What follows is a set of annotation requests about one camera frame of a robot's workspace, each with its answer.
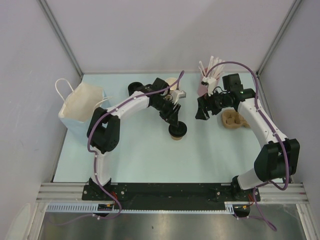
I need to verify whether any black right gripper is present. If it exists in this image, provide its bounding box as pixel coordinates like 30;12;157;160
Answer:
195;87;231;121

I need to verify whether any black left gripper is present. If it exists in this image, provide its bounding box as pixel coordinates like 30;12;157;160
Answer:
151;98;181;128

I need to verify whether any single black cup lid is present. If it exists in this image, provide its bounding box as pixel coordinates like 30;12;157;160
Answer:
168;121;188;138

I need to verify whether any light blue paper bag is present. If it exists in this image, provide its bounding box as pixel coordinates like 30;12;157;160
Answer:
58;78;111;145

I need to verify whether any single brown paper cup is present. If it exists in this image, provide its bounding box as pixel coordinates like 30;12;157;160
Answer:
171;135;183;141

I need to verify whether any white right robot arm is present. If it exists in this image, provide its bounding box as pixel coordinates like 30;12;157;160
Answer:
195;73;300;201

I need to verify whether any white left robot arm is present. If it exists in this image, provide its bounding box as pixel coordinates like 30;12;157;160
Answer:
87;77;187;200

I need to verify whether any pink straw holder cup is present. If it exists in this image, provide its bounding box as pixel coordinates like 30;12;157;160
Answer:
197;67;208;97

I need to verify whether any stack of brown paper cups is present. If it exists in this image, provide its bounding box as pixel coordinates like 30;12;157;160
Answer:
165;77;177;88

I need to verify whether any stack of black lids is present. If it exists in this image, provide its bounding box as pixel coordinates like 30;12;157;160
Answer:
127;82;145;96

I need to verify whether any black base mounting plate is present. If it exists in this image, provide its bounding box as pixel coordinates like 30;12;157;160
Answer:
81;180;261;211

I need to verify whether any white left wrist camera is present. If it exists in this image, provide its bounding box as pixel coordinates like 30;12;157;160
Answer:
169;89;187;104

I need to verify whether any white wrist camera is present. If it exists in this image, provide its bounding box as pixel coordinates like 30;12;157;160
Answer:
200;77;218;97
169;89;187;104

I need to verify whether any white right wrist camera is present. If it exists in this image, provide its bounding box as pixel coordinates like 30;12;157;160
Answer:
200;77;218;97

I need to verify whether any aluminium frame rail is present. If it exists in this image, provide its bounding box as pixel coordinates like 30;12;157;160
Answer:
258;183;309;204

